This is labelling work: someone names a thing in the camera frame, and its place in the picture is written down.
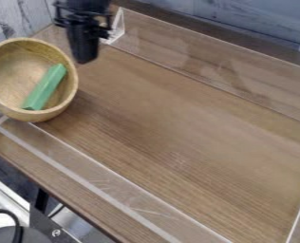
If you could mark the grey metal bracket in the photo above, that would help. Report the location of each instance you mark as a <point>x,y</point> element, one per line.
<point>46,230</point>

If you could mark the green rectangular block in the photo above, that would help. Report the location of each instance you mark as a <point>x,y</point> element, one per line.
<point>45,88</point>

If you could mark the clear acrylic rear wall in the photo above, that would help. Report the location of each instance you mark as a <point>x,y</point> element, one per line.
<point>255,76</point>

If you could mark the brown wooden bowl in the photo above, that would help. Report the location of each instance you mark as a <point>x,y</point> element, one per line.
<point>26,57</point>

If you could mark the clear acrylic front wall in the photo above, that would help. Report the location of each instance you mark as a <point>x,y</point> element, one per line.
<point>117,206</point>

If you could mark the clear acrylic wall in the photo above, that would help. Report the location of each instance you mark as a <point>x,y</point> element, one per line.
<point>255,76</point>
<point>117,206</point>

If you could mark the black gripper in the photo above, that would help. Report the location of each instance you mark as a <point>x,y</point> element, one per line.
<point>86,18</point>

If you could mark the black metal table leg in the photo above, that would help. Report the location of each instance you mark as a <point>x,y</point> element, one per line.
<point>42,201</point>

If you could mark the dark grey round base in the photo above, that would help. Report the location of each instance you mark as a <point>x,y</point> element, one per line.
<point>24,235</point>

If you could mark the clear acrylic corner bracket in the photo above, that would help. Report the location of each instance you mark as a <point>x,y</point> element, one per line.
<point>117,32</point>

